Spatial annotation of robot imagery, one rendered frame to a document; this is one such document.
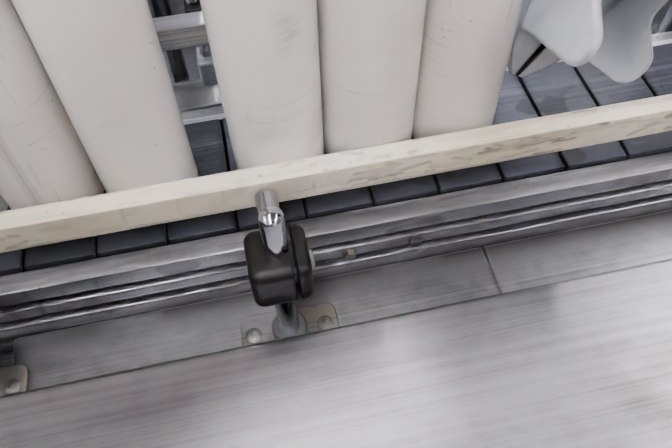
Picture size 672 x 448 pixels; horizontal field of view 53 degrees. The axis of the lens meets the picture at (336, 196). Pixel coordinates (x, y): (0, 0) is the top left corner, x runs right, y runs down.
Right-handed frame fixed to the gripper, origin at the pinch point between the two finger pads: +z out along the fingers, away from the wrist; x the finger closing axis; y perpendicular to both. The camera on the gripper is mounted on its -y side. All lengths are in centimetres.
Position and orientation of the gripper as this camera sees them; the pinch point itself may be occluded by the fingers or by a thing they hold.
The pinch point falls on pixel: (524, 46)
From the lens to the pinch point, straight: 39.5
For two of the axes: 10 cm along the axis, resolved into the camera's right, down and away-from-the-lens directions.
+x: 8.6, 1.4, 5.0
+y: 2.1, 7.9, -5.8
